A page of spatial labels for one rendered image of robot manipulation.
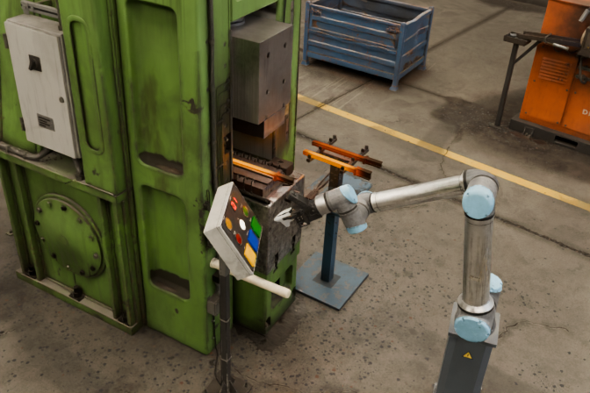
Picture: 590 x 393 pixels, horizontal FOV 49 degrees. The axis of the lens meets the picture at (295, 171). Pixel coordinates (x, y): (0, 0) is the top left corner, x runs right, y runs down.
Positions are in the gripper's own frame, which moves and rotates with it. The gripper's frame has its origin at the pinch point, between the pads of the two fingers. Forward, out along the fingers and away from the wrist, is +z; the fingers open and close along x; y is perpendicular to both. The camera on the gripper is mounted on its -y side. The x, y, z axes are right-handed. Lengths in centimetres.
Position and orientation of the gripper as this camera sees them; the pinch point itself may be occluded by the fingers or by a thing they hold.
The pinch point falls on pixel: (276, 217)
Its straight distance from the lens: 287.0
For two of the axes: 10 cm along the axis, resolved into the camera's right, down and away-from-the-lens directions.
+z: -8.8, 3.6, 2.9
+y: 4.6, 7.7, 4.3
